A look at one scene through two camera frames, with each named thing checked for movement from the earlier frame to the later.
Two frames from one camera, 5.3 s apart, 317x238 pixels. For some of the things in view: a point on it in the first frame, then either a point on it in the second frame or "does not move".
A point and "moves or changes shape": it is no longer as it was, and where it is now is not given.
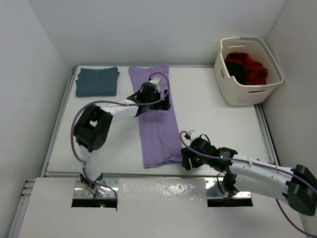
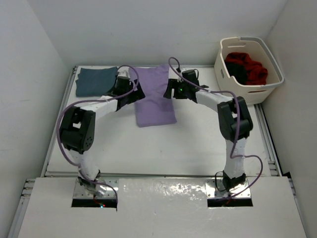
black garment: [237, 71] does not move
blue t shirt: [97, 82] does not move
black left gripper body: [162, 105] → [135, 95]
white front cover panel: [153, 208] does not move
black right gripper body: [195, 161] → [181, 89]
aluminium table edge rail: [45, 166] does not move
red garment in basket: [257, 74] does not move
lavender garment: [160, 146] moves or changes shape
